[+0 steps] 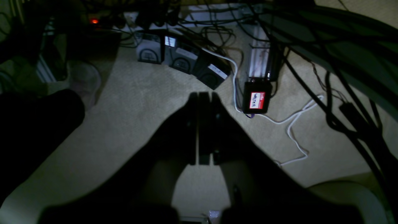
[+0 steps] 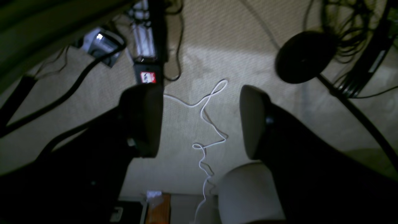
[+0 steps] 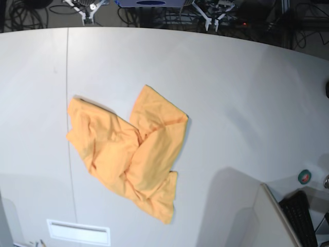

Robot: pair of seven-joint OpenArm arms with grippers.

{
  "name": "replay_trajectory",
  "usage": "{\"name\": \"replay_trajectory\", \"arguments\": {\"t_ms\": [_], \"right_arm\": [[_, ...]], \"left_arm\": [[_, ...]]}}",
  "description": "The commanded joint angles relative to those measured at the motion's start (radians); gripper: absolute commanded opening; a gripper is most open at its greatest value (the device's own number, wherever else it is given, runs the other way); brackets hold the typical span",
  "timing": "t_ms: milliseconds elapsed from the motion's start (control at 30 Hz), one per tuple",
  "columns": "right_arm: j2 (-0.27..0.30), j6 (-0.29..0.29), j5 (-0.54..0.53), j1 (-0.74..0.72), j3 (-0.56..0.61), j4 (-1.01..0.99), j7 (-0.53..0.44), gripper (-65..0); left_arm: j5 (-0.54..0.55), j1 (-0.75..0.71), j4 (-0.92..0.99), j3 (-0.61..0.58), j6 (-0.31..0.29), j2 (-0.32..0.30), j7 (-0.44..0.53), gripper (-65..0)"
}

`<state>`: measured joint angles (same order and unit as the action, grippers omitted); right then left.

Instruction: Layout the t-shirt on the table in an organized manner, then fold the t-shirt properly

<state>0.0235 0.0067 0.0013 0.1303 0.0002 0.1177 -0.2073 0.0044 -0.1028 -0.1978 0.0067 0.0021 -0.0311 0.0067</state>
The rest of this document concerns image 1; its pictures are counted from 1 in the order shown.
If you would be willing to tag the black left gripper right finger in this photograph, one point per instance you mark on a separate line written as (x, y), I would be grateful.
(259, 191)

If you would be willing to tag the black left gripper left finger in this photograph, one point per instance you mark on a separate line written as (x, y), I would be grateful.
(141, 191)

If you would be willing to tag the black box red label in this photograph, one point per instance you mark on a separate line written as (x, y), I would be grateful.
(256, 96)

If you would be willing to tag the black power adapter right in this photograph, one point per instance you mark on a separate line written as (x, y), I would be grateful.
(211, 70)

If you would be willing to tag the black power adapter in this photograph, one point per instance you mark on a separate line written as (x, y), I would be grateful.
(180, 53)
(211, 70)

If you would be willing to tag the black power adapter middle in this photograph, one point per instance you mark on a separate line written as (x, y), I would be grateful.
(180, 53)

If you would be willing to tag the grey power adapter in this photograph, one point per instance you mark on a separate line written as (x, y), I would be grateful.
(149, 48)

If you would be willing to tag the power strip red light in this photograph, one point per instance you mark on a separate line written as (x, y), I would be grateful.
(102, 22)

